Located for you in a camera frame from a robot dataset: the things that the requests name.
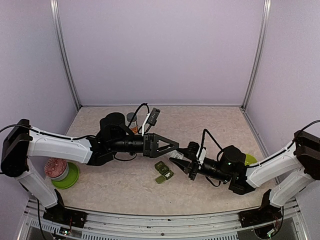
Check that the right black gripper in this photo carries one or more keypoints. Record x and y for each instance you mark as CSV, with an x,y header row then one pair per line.
x,y
191,169

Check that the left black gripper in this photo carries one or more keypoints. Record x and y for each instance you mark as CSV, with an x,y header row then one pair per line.
x,y
154,152

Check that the small white pill bottle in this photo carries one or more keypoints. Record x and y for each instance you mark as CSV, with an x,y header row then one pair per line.
x,y
178,155

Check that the green weekly pill organizer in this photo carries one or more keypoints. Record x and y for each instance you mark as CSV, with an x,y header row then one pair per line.
x,y
162,168

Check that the orange pill bottle grey cap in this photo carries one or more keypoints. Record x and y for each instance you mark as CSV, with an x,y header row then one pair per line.
x,y
132,122

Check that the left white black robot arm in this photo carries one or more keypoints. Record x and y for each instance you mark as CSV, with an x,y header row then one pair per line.
x,y
114,136

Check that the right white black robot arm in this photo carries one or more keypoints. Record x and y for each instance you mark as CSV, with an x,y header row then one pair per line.
x,y
300,158

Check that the green bowl right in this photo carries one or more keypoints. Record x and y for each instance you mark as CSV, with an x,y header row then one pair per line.
x,y
249,159

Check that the green plate left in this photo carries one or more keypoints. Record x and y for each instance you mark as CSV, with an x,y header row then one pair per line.
x,y
70,179

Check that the red patterned round tin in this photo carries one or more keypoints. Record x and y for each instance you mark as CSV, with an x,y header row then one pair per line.
x,y
56,169

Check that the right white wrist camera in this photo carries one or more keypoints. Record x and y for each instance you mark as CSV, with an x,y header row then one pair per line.
x,y
196,153

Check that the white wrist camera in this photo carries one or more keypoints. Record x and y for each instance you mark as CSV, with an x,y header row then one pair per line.
x,y
150,120
196,153

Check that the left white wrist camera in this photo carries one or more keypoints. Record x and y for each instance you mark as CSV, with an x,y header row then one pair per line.
x,y
150,120

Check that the front aluminium rail base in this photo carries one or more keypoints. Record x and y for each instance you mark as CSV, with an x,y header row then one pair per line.
x,y
113,226

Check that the right aluminium frame post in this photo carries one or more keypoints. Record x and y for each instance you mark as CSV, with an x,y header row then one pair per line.
x,y
258,53

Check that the aluminium frame post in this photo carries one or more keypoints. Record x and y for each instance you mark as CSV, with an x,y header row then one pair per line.
x,y
258,53
54,5

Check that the left aluminium frame post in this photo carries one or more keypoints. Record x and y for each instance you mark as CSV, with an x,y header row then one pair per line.
x,y
54,5

